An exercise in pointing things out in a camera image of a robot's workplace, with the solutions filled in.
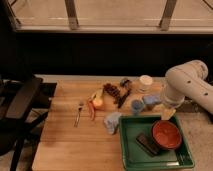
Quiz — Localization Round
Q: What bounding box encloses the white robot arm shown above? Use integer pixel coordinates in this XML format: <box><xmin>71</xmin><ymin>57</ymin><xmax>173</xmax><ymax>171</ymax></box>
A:
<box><xmin>160</xmin><ymin>60</ymin><xmax>213</xmax><ymax>118</ymax></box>

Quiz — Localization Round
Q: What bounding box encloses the black office chair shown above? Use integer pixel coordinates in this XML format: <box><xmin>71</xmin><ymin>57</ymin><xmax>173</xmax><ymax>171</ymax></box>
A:
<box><xmin>0</xmin><ymin>77</ymin><xmax>56</xmax><ymax>171</ymax></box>

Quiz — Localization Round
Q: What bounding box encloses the blue cup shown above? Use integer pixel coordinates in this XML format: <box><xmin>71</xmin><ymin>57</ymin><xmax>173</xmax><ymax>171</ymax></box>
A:
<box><xmin>131</xmin><ymin>100</ymin><xmax>144</xmax><ymax>115</ymax></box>

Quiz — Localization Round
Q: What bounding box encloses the black rectangular block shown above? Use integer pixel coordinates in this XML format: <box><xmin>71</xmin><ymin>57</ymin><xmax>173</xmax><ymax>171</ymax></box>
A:
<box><xmin>136</xmin><ymin>133</ymin><xmax>160</xmax><ymax>156</ymax></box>

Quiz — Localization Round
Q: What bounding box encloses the light blue towel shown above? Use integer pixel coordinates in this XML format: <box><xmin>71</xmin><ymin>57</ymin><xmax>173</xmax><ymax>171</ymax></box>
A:
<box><xmin>104</xmin><ymin>112</ymin><xmax>122</xmax><ymax>135</ymax></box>

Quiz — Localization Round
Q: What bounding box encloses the dark grape bunch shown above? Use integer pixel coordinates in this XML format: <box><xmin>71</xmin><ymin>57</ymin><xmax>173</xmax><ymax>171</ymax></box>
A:
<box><xmin>104</xmin><ymin>83</ymin><xmax>121</xmax><ymax>104</ymax></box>

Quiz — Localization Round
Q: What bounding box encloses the yellow banana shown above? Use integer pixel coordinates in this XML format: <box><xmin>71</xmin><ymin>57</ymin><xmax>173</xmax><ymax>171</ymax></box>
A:
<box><xmin>91</xmin><ymin>88</ymin><xmax>103</xmax><ymax>99</ymax></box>

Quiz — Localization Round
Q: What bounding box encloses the green plastic tray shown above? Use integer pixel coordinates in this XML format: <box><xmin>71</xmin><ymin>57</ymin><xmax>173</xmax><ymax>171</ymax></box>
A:
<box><xmin>119</xmin><ymin>115</ymin><xmax>195</xmax><ymax>171</ymax></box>

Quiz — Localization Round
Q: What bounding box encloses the red bowl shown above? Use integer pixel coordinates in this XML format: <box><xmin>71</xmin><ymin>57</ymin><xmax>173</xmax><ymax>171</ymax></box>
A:
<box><xmin>151</xmin><ymin>120</ymin><xmax>182</xmax><ymax>150</ymax></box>

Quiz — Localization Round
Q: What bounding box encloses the metal fork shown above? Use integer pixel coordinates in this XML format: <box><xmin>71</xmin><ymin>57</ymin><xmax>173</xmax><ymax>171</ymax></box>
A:
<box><xmin>74</xmin><ymin>101</ymin><xmax>84</xmax><ymax>127</ymax></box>

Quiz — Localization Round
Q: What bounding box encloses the small dark metal object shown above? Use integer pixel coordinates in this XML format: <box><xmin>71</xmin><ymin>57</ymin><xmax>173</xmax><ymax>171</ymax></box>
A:
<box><xmin>120</xmin><ymin>78</ymin><xmax>131</xmax><ymax>88</ymax></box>

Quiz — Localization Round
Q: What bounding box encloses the red yellow apple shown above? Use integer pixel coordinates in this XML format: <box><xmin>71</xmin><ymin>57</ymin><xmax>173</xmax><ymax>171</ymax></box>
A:
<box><xmin>92</xmin><ymin>98</ymin><xmax>104</xmax><ymax>109</ymax></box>

